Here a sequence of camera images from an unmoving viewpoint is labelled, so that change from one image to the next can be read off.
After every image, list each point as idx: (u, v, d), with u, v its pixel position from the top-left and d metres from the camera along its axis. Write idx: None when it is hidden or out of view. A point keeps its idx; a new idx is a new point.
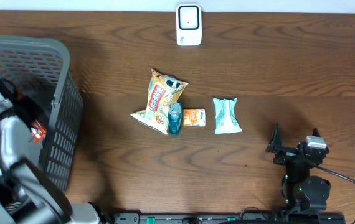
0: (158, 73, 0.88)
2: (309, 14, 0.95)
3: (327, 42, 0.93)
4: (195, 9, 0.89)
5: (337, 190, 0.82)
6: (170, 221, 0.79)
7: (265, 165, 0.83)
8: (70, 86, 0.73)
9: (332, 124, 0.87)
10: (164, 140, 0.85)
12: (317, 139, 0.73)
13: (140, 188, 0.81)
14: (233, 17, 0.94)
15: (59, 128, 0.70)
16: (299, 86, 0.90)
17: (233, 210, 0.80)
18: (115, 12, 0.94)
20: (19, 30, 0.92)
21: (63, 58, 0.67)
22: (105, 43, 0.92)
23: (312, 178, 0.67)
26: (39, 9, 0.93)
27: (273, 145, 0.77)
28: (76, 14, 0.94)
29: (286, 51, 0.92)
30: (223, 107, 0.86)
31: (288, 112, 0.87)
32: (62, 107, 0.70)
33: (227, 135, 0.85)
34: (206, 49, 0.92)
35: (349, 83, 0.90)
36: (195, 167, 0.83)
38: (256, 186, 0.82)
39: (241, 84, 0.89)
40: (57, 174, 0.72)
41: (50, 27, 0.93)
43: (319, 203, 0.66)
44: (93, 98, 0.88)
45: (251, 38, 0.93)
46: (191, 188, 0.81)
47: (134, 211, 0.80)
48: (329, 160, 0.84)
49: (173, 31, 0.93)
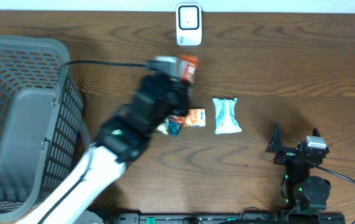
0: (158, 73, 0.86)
2: (309, 14, 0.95)
3: (327, 41, 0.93)
4: (195, 9, 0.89)
5: (337, 190, 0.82)
6: (170, 221, 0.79)
7: (265, 165, 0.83)
8: (70, 86, 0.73)
9: (331, 124, 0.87)
10: (164, 140, 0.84)
12: (318, 139, 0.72)
13: (141, 188, 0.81)
14: (233, 16, 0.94)
15: (59, 128, 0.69)
16: (299, 86, 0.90)
17: (233, 210, 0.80)
18: (114, 11, 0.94)
20: (18, 30, 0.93)
21: (63, 57, 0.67)
22: (105, 42, 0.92)
23: (312, 178, 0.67)
26: (38, 9, 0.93)
27: (273, 145, 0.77)
28: (76, 14, 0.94)
29: (286, 51, 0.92)
30: (223, 107, 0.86)
31: (288, 112, 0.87)
32: (63, 107, 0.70)
33: (227, 135, 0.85)
34: (206, 49, 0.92)
35: (349, 83, 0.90)
36: (195, 167, 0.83)
38: (256, 187, 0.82)
39: (241, 84, 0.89)
40: (57, 174, 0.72)
41: (50, 27, 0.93)
43: (320, 203, 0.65)
44: (93, 98, 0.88)
45: (251, 38, 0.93)
46: (191, 188, 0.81)
47: (135, 211, 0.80)
48: (329, 160, 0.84)
49: (173, 31, 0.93)
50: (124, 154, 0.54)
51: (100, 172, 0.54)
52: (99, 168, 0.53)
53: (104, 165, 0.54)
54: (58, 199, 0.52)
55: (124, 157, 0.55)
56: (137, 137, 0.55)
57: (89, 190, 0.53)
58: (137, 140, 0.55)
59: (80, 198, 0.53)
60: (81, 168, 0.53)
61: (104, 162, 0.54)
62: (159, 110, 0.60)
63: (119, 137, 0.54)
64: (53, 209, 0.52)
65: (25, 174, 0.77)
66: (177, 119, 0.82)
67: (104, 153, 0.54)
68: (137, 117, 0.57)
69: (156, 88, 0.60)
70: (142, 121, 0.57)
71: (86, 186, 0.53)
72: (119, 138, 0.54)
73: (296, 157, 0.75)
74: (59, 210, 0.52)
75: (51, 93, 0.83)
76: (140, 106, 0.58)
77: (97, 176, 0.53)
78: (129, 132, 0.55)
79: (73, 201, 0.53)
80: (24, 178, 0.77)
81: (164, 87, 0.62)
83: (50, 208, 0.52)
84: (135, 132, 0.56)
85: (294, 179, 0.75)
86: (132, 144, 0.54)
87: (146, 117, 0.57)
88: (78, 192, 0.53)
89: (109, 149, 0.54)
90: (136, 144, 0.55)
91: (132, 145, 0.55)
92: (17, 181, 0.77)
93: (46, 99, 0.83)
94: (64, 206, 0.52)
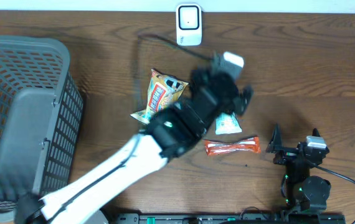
0: (158, 73, 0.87)
2: (309, 14, 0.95)
3: (327, 42, 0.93)
4: (195, 9, 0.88)
5: (337, 190, 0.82)
6: (171, 221, 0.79)
7: (265, 165, 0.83)
8: (70, 86, 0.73)
9: (331, 124, 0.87)
10: None
12: (318, 139, 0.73)
13: (141, 188, 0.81)
14: (233, 17, 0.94)
15: (59, 127, 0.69)
16: (299, 86, 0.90)
17: (233, 210, 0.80)
18: (114, 11, 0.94)
20: (19, 30, 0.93)
21: (63, 57, 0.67)
22: (105, 42, 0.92)
23: (312, 178, 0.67)
26: (39, 9, 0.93)
27: (273, 145, 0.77)
28: (76, 14, 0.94)
29: (286, 51, 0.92)
30: None
31: (288, 112, 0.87)
32: (63, 107, 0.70)
33: (227, 135, 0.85)
34: (206, 49, 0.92)
35: (349, 83, 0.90)
36: (195, 167, 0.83)
38: (256, 187, 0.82)
39: (241, 84, 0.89)
40: (57, 174, 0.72)
41: (50, 27, 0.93)
43: (319, 203, 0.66)
44: (93, 98, 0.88)
45: (251, 38, 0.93)
46: (191, 188, 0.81)
47: (135, 211, 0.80)
48: (329, 160, 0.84)
49: (173, 31, 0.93)
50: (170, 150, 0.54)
51: (141, 160, 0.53)
52: (141, 157, 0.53)
53: (146, 154, 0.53)
54: (91, 182, 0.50)
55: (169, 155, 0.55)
56: (189, 133, 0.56)
57: (124, 179, 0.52)
58: (185, 139, 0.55)
59: (113, 186, 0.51)
60: (123, 154, 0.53)
61: (151, 146, 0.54)
62: (216, 114, 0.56)
63: (174, 127, 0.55)
64: (78, 195, 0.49)
65: (25, 175, 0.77)
66: (208, 151, 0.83)
67: (152, 140, 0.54)
68: (193, 114, 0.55)
69: (221, 88, 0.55)
70: (198, 120, 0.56)
71: (122, 175, 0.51)
72: (169, 130, 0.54)
73: (296, 157, 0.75)
74: (86, 196, 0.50)
75: (51, 93, 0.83)
76: (199, 103, 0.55)
77: (137, 165, 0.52)
78: (180, 129, 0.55)
79: (96, 194, 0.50)
80: (24, 178, 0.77)
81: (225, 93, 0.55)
83: (83, 188, 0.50)
84: (186, 131, 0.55)
85: (294, 178, 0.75)
86: (180, 140, 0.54)
87: (201, 117, 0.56)
88: (116, 177, 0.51)
89: (157, 138, 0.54)
90: (184, 142, 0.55)
91: (182, 144, 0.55)
92: (17, 181, 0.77)
93: (46, 99, 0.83)
94: (89, 198, 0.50)
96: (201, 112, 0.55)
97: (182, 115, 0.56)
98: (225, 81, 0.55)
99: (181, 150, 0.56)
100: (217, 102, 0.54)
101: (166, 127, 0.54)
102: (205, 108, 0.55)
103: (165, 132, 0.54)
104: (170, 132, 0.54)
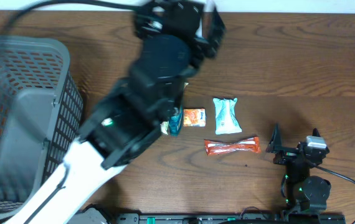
0: None
2: (309, 14, 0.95)
3: (327, 41, 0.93)
4: None
5: (337, 190, 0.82)
6: (170, 221, 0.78)
7: (265, 165, 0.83)
8: (70, 86, 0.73)
9: (331, 124, 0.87)
10: (164, 140, 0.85)
12: (319, 139, 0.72)
13: (141, 188, 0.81)
14: (233, 17, 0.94)
15: (59, 128, 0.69)
16: (299, 85, 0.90)
17: (233, 210, 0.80)
18: (114, 11, 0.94)
20: (18, 30, 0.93)
21: (64, 58, 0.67)
22: (105, 42, 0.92)
23: (312, 178, 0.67)
26: (39, 9, 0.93)
27: (273, 145, 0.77)
28: (76, 14, 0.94)
29: (286, 51, 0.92)
30: (223, 107, 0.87)
31: (288, 112, 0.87)
32: (63, 107, 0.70)
33: (227, 135, 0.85)
34: None
35: (349, 83, 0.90)
36: (195, 167, 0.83)
38: (256, 187, 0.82)
39: (241, 84, 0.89)
40: None
41: (50, 27, 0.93)
43: (319, 203, 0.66)
44: (93, 98, 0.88)
45: (251, 38, 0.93)
46: (191, 188, 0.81)
47: (135, 211, 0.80)
48: (329, 160, 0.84)
49: None
50: (119, 152, 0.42)
51: (81, 177, 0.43)
52: (82, 172, 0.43)
53: (87, 167, 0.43)
54: (35, 211, 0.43)
55: (114, 159, 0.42)
56: (136, 127, 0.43)
57: (69, 201, 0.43)
58: (134, 137, 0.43)
59: (59, 213, 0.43)
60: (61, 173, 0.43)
61: (88, 157, 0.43)
62: (172, 89, 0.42)
63: (113, 126, 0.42)
64: None
65: (25, 175, 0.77)
66: (207, 151, 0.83)
67: (86, 151, 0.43)
68: (136, 99, 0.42)
69: (155, 58, 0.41)
70: (144, 107, 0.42)
71: (65, 198, 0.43)
72: (107, 129, 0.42)
73: (296, 157, 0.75)
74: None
75: (51, 93, 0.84)
76: (134, 84, 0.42)
77: (81, 182, 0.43)
78: (122, 126, 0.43)
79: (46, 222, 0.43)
80: (24, 178, 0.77)
81: (160, 63, 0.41)
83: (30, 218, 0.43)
84: (131, 126, 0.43)
85: (294, 178, 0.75)
86: (127, 137, 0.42)
87: (146, 102, 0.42)
88: (56, 204, 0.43)
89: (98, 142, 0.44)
90: (132, 138, 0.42)
91: (129, 139, 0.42)
92: (17, 182, 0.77)
93: (46, 99, 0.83)
94: None
96: (143, 97, 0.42)
97: (124, 110, 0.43)
98: (159, 48, 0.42)
99: (139, 150, 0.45)
100: (153, 83, 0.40)
101: (101, 127, 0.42)
102: (143, 89, 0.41)
103: (102, 132, 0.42)
104: (114, 130, 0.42)
